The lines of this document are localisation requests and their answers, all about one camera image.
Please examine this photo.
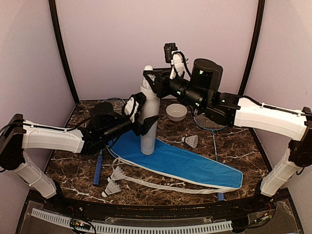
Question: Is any black vertical frame post right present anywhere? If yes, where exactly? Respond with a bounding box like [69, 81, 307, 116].
[235, 0, 266, 104]

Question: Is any blue badminton racket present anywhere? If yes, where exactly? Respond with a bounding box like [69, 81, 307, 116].
[93, 97, 125, 187]
[194, 109, 228, 202]

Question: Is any right blue badminton racket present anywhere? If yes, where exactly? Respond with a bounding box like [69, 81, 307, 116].
[194, 109, 228, 202]

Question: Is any white shuttlecock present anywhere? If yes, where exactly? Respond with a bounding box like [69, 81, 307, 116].
[101, 180, 121, 197]
[142, 65, 156, 89]
[107, 166, 126, 182]
[181, 135, 198, 148]

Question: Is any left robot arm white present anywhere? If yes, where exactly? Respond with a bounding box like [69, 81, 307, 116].
[0, 102, 159, 213]

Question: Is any white ceramic bowl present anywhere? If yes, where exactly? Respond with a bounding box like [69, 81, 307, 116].
[166, 103, 187, 122]

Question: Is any blue racket bag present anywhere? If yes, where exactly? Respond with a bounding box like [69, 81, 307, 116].
[109, 132, 243, 190]

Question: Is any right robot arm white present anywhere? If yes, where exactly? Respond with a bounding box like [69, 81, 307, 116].
[143, 58, 312, 212]

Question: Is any black vertical frame post left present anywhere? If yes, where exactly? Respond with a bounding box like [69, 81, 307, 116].
[48, 0, 80, 105]

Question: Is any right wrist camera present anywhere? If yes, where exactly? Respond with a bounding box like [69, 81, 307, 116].
[164, 42, 191, 79]

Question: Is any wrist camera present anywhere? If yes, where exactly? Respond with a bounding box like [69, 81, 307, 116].
[164, 42, 191, 79]
[122, 92, 146, 123]

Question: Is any left blue badminton racket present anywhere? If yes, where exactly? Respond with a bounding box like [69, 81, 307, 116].
[93, 97, 125, 187]

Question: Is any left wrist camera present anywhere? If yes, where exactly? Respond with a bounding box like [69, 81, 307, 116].
[122, 92, 146, 123]

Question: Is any white cable duct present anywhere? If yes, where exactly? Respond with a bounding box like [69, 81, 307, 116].
[31, 208, 233, 234]

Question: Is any black vertical frame post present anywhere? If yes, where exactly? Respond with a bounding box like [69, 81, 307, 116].
[48, 0, 80, 105]
[235, 0, 266, 104]

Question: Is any small circuit board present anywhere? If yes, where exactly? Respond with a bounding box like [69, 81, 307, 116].
[69, 219, 91, 231]

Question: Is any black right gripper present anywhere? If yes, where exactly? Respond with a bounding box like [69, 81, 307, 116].
[143, 67, 207, 111]

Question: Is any white shuttlecock tube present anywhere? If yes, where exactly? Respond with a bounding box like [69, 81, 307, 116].
[140, 80, 160, 155]

